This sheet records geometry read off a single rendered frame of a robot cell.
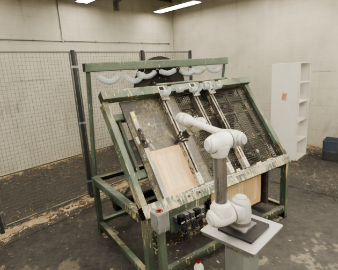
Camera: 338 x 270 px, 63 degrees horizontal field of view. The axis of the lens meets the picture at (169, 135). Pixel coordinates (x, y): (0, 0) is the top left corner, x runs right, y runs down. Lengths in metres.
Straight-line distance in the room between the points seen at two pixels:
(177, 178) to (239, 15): 6.37
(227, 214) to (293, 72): 4.47
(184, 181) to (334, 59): 5.43
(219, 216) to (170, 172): 0.81
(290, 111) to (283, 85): 0.55
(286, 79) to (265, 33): 2.11
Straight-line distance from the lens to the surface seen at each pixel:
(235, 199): 2.35
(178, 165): 2.88
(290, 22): 7.86
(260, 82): 8.13
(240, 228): 2.44
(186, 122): 2.44
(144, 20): 9.18
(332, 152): 6.65
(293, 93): 6.30
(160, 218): 2.37
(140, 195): 2.57
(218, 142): 1.99
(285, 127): 6.46
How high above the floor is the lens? 2.08
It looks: 13 degrees down
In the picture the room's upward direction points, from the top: 4 degrees counter-clockwise
